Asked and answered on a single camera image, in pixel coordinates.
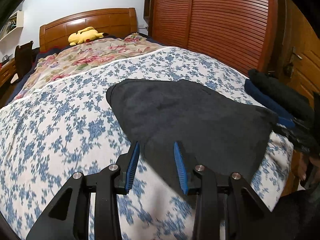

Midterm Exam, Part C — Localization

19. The brown louvered wardrobe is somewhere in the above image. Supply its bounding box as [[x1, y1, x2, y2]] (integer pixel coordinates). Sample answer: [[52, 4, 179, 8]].
[[148, 0, 279, 74]]

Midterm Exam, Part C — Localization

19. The wooden desk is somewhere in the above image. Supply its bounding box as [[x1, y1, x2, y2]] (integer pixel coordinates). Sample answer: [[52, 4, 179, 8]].
[[0, 58, 16, 87]]

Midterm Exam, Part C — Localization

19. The yellow Pikachu plush toy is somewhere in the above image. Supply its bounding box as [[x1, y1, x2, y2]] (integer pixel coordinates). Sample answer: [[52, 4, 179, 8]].
[[68, 27, 108, 46]]

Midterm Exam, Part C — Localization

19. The wooden room door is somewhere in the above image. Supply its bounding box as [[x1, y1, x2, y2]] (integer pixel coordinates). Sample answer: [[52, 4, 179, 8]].
[[280, 0, 319, 107]]

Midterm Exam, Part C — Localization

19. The wooden bed headboard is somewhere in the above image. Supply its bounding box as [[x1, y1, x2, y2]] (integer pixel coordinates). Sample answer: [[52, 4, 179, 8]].
[[39, 8, 137, 52]]

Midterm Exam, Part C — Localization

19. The pink floral blanket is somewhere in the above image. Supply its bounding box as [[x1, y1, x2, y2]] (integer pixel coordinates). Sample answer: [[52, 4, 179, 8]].
[[9, 36, 163, 102]]

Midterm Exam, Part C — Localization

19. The metal door handle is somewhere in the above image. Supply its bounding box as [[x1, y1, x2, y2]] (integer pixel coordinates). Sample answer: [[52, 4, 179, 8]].
[[289, 47, 303, 63]]

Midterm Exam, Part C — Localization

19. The floral pillow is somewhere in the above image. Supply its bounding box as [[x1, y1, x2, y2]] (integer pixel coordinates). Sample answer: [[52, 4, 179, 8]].
[[124, 33, 148, 42]]

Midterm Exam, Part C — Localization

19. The dark wooden chair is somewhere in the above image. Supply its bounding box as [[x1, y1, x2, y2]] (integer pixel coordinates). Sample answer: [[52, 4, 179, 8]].
[[11, 41, 33, 83]]

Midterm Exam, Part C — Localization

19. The white wall shelf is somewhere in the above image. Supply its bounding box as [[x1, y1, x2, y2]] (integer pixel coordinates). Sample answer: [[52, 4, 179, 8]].
[[1, 10, 24, 41]]

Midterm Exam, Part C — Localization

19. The person's right hand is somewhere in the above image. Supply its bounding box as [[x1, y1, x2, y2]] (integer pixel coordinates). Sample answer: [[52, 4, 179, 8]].
[[297, 153, 320, 183]]

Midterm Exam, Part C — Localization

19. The dark grey fleece garment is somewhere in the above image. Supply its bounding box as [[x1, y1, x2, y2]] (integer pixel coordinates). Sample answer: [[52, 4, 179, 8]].
[[106, 79, 278, 192]]

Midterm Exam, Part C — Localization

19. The folded navy blue garment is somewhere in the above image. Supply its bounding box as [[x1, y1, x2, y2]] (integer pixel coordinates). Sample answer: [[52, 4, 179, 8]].
[[244, 79, 295, 128]]

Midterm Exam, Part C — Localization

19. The folded black garment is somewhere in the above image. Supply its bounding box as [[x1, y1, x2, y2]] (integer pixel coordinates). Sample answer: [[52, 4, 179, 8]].
[[248, 69, 314, 121]]

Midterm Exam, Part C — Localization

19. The blue floral bed quilt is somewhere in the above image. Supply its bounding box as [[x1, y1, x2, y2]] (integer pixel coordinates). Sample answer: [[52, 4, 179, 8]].
[[1, 47, 293, 239]]

